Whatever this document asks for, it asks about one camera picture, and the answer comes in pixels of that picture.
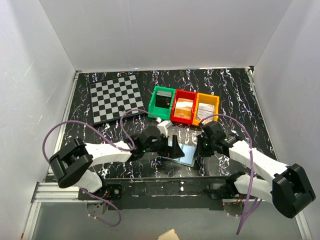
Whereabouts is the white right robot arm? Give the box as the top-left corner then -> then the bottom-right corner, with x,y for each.
194,121 -> 316,219

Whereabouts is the black cards stack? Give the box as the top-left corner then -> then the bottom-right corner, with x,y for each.
156,90 -> 172,98

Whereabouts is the orange white cards stack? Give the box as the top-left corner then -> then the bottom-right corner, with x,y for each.
173,98 -> 194,120

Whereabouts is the orange plastic bin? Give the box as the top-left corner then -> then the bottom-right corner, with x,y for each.
192,93 -> 220,126

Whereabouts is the cardboard piece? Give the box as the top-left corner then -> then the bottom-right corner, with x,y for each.
158,228 -> 180,240

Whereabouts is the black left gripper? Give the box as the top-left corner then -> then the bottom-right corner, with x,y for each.
143,133 -> 184,160

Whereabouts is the black grey chessboard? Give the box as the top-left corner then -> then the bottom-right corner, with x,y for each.
89,74 -> 145,125

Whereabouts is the black VIP credit card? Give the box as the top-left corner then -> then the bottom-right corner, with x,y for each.
155,95 -> 172,109

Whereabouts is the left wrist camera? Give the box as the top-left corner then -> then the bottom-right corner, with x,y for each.
156,120 -> 173,138

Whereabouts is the red plastic bin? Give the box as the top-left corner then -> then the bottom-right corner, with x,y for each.
170,89 -> 197,125

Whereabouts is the green plastic bin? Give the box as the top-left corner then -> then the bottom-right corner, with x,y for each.
148,86 -> 176,120

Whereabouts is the mint green card holder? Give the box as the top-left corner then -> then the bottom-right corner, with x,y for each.
163,140 -> 198,167

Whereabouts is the black mounting base rail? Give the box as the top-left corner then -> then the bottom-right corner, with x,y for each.
77,174 -> 253,211

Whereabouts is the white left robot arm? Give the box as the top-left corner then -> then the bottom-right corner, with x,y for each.
48,121 -> 185,200

